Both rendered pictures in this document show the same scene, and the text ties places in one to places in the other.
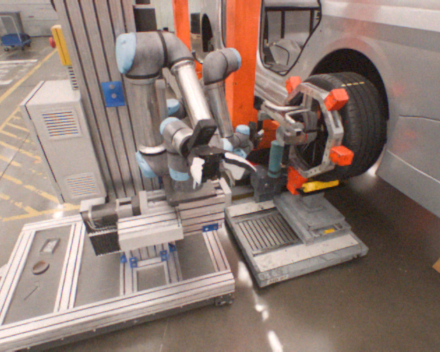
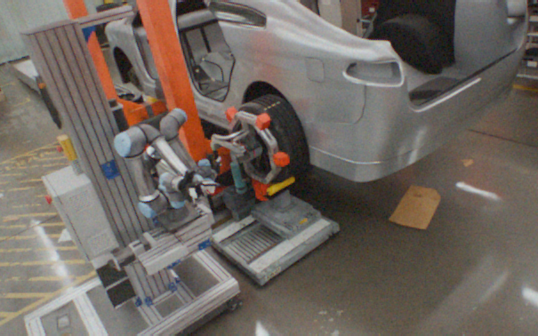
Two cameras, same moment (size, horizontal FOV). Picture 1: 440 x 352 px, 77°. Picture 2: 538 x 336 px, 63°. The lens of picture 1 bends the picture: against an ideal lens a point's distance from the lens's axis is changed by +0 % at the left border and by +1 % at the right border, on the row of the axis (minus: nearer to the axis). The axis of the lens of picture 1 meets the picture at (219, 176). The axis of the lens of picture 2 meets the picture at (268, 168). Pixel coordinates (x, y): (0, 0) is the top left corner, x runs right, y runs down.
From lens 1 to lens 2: 1.49 m
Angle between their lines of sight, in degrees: 14
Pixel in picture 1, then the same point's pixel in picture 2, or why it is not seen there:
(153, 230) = (166, 253)
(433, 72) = (309, 94)
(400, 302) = (368, 253)
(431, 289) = (389, 236)
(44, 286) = not seen: outside the picture
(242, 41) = (180, 92)
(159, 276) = (175, 303)
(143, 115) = (140, 177)
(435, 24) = (298, 68)
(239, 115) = (196, 149)
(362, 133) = (289, 139)
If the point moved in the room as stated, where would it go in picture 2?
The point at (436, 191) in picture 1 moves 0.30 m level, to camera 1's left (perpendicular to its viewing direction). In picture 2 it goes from (341, 164) to (299, 178)
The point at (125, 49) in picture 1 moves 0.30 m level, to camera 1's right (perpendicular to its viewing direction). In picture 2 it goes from (124, 144) to (180, 127)
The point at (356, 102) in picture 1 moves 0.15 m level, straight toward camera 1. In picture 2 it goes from (277, 118) to (276, 127)
